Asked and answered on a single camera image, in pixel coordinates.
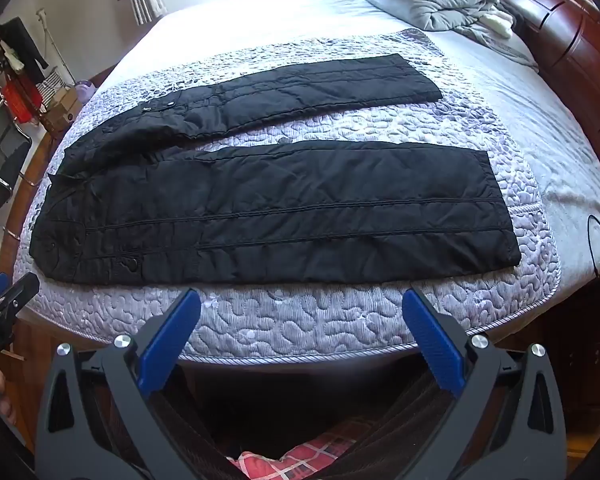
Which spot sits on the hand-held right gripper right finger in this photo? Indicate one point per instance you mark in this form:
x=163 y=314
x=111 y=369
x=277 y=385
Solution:
x=432 y=342

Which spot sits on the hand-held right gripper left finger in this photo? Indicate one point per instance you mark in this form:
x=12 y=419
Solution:
x=172 y=337

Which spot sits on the black pants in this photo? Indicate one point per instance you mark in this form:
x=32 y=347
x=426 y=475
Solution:
x=280 y=210

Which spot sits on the person's left hand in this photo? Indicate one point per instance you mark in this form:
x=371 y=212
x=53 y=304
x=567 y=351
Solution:
x=5 y=400

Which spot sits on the lavender quilted mattress pad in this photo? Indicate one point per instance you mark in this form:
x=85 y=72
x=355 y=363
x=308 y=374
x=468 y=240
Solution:
x=305 y=320

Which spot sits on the black chrome chair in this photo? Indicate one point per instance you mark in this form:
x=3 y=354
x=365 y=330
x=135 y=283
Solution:
x=2 y=160

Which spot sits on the red plaid clothing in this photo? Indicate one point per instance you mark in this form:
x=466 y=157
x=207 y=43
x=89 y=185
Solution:
x=290 y=455

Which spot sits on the cardboard box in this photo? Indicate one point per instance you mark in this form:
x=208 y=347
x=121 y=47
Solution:
x=60 y=112

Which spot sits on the red plastic basket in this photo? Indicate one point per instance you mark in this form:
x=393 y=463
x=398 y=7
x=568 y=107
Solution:
x=22 y=100

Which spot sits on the purple container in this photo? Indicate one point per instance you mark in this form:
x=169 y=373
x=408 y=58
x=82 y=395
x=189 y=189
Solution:
x=86 y=92

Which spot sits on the striped basket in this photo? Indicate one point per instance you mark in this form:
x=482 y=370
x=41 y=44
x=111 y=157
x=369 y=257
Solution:
x=55 y=80

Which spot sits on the black garment on rack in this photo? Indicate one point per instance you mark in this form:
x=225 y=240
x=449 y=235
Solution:
x=22 y=45

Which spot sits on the white cane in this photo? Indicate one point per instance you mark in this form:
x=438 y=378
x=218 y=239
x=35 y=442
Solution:
x=55 y=45

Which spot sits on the grey bed sheet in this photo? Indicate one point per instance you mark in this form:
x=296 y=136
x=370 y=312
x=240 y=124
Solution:
x=530 y=110

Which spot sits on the small white cloth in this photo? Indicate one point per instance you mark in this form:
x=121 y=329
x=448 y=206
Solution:
x=497 y=24

